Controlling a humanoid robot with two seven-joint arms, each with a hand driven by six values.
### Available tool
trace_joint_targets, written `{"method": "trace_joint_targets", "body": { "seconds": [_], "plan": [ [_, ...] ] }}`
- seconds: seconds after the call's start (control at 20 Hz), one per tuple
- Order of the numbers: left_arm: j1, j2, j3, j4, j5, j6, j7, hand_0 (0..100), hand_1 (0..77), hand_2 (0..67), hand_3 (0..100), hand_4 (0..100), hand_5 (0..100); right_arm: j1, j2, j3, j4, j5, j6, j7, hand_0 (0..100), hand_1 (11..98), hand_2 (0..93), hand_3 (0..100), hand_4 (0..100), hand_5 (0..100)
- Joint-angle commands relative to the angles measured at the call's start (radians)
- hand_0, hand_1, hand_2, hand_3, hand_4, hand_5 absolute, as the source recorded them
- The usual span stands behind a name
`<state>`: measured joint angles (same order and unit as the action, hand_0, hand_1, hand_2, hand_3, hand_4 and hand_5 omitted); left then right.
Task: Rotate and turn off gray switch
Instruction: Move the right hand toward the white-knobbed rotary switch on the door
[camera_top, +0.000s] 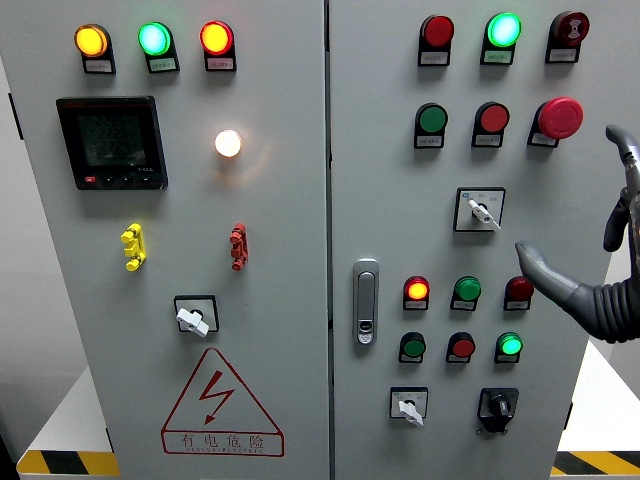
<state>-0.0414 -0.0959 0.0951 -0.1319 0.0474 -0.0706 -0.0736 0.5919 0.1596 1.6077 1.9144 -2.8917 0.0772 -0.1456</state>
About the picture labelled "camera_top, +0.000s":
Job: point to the small dark red lamp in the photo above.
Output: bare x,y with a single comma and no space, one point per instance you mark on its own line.
517,289

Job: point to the small green lit button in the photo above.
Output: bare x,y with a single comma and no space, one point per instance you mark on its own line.
509,345

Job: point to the small green unlit lamp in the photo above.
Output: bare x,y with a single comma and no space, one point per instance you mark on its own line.
467,289

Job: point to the small red push button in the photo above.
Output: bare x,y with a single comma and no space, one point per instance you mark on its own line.
462,347

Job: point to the black door hinge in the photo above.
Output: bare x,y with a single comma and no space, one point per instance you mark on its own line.
15,117
109,439
569,416

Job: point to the small red lamp glowing orange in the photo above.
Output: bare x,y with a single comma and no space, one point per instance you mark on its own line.
416,290

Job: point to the small green push button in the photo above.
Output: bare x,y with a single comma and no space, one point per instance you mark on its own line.
413,347

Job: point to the large red stop button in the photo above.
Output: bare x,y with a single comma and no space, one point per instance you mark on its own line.
560,117

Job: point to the pale grey cabinet door with lock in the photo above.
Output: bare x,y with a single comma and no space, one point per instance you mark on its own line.
400,225

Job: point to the black yellow striped tape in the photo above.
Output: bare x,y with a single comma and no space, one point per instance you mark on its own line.
600,462
65,462

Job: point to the silver door lock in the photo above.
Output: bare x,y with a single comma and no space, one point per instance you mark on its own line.
366,300

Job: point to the dark red buzzer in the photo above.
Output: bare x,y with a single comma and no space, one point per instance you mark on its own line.
570,27

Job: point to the green lit round lamp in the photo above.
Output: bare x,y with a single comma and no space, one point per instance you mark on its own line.
504,30
154,38

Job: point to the red unlit round lamp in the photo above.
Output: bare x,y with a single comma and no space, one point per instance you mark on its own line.
438,31

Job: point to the pale grey cabinet door with display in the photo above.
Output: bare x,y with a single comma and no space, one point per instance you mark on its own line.
280,250

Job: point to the red warning triangle sign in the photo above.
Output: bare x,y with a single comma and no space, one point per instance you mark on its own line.
216,391

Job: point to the white glowing lamp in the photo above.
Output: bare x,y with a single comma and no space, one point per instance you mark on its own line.
228,143

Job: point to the black display meter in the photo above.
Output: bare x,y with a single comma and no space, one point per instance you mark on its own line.
112,145

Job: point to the yellow round lamp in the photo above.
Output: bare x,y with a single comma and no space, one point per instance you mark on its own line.
91,41

